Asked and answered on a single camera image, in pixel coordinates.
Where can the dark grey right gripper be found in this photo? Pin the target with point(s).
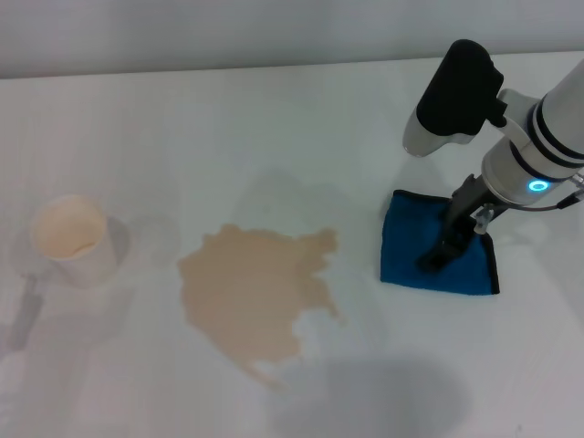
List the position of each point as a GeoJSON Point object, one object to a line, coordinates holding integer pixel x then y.
{"type": "Point", "coordinates": [465, 205]}

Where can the blue rag with black trim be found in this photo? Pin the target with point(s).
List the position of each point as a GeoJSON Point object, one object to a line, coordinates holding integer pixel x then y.
{"type": "Point", "coordinates": [406, 246]}

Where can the white paper cup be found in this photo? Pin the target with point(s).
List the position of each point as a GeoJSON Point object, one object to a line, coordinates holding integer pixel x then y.
{"type": "Point", "coordinates": [68, 228]}

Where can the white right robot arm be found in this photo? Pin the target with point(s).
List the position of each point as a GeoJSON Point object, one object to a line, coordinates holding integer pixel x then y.
{"type": "Point", "coordinates": [547, 132]}

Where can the brown water stain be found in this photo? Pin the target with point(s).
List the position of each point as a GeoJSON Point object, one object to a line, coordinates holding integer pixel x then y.
{"type": "Point", "coordinates": [246, 292]}

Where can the black and white wrist camera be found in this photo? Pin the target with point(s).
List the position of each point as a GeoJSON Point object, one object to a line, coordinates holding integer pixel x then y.
{"type": "Point", "coordinates": [456, 91]}

